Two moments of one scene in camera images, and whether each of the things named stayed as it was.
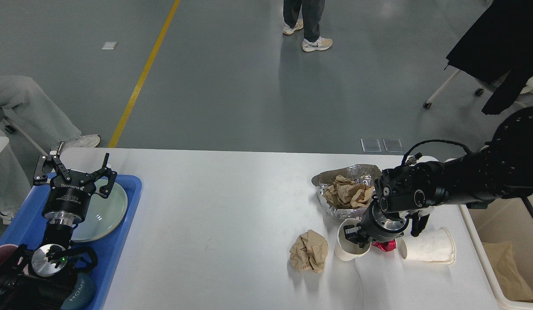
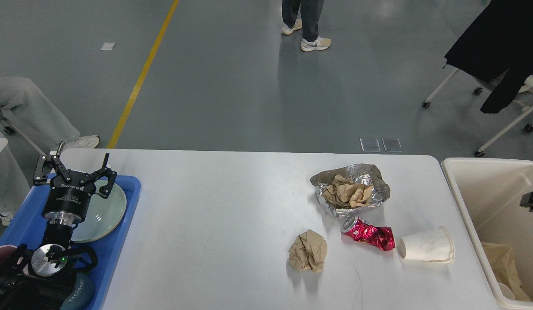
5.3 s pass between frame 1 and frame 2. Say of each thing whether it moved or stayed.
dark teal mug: stayed
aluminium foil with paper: stayed
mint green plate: stayed
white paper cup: moved
